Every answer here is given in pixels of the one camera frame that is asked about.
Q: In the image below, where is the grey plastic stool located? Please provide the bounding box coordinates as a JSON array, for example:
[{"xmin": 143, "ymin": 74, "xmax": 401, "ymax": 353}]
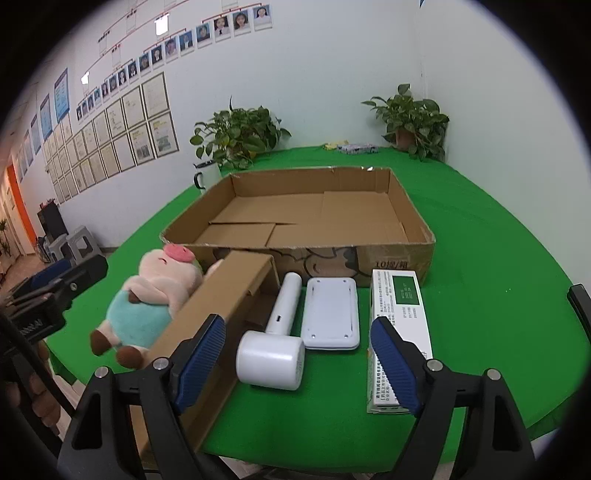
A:
[
  {"xmin": 48, "ymin": 235, "xmax": 75, "ymax": 266},
  {"xmin": 69, "ymin": 226, "xmax": 102, "ymax": 261}
]

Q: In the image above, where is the white mug with black handle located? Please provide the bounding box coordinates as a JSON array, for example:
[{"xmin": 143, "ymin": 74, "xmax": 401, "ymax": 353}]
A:
[{"xmin": 193, "ymin": 161, "xmax": 222, "ymax": 190}]

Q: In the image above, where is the bushy potted plant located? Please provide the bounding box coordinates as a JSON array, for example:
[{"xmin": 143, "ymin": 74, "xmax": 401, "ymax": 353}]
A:
[{"xmin": 189, "ymin": 96, "xmax": 293, "ymax": 172}]

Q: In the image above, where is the green tablecloth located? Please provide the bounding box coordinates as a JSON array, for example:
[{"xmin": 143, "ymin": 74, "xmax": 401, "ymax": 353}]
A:
[{"xmin": 46, "ymin": 145, "xmax": 580, "ymax": 462}]

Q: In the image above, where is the black cable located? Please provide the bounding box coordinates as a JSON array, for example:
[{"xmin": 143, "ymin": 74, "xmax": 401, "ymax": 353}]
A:
[{"xmin": 0, "ymin": 316, "xmax": 78, "ymax": 418}]

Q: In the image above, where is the narrow cardboard tray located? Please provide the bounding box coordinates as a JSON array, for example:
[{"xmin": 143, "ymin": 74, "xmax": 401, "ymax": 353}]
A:
[{"xmin": 134, "ymin": 250, "xmax": 278, "ymax": 467}]

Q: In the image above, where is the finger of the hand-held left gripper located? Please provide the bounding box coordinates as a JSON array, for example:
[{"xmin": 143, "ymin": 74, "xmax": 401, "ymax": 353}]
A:
[
  {"xmin": 18, "ymin": 254, "xmax": 109, "ymax": 344},
  {"xmin": 28, "ymin": 259, "xmax": 75, "ymax": 289}
]

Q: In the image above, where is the group of framed wall certificates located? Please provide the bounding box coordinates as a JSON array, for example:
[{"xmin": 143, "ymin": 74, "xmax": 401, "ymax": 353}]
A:
[{"xmin": 44, "ymin": 71, "xmax": 181, "ymax": 204}]

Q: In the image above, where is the black chair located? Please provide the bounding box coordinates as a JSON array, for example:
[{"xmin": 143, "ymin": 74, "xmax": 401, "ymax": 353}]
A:
[{"xmin": 567, "ymin": 284, "xmax": 591, "ymax": 347}]

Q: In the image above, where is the person's left hand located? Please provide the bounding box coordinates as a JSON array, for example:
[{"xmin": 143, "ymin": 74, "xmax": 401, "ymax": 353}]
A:
[{"xmin": 4, "ymin": 339, "xmax": 62, "ymax": 437}]

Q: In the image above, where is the potted plant in brown pot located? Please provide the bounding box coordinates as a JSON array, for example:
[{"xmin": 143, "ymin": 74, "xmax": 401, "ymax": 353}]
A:
[{"xmin": 361, "ymin": 84, "xmax": 451, "ymax": 163}]

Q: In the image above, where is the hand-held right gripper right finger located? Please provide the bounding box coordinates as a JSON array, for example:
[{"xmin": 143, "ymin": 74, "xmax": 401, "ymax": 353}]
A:
[{"xmin": 369, "ymin": 316, "xmax": 539, "ymax": 480}]

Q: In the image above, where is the white and green carton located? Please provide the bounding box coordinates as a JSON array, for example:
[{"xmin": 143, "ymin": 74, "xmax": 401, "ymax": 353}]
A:
[{"xmin": 366, "ymin": 270, "xmax": 435, "ymax": 415}]

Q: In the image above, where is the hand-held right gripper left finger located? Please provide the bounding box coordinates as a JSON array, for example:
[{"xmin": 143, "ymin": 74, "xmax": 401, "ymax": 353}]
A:
[{"xmin": 58, "ymin": 314, "xmax": 232, "ymax": 480}]

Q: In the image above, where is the row of wall portrait photos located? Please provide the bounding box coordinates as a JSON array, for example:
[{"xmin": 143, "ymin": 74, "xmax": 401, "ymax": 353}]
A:
[{"xmin": 76, "ymin": 4, "xmax": 273, "ymax": 123}]

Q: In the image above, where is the white hair dryer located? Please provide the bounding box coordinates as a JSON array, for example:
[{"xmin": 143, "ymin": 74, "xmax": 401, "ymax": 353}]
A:
[{"xmin": 235, "ymin": 272, "xmax": 306, "ymax": 392}]

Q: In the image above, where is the white flat rectangular device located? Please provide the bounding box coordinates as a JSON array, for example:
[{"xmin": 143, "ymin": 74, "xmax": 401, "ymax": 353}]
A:
[{"xmin": 300, "ymin": 277, "xmax": 361, "ymax": 352}]

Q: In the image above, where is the pink pig plush toy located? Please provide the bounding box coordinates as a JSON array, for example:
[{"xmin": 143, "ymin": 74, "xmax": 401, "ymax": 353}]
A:
[{"xmin": 90, "ymin": 243, "xmax": 225, "ymax": 370}]

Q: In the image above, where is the large cardboard box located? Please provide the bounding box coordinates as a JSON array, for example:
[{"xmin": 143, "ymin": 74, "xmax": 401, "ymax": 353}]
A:
[{"xmin": 159, "ymin": 166, "xmax": 436, "ymax": 289}]

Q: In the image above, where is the black cabinet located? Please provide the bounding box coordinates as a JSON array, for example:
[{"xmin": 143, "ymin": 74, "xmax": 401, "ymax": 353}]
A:
[{"xmin": 37, "ymin": 200, "xmax": 68, "ymax": 241}]

